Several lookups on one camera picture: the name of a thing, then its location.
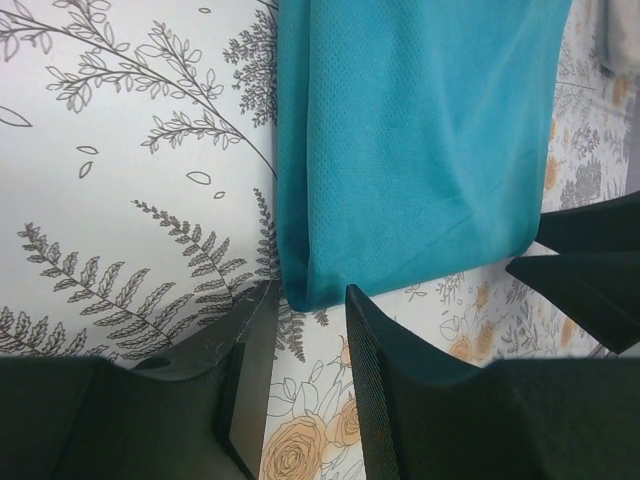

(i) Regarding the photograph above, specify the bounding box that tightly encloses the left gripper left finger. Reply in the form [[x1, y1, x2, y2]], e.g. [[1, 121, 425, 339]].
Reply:
[[1, 281, 279, 479]]

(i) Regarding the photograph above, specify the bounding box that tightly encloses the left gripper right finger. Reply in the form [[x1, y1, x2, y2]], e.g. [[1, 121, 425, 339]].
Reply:
[[345, 285, 639, 479]]

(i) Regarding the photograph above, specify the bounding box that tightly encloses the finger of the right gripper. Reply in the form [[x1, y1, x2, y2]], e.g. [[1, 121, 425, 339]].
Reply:
[[537, 192, 640, 254], [506, 251, 639, 354]]

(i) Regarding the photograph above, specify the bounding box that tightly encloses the teal blue t shirt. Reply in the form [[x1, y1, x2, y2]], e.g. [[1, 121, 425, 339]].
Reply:
[[276, 1, 571, 312]]

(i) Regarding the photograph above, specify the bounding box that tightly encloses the clear plastic bin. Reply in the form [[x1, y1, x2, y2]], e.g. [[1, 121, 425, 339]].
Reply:
[[594, 0, 639, 76]]

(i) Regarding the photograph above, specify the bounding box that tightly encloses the floral patterned table mat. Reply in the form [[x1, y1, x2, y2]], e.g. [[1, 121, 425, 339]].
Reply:
[[1, 1, 639, 479]]

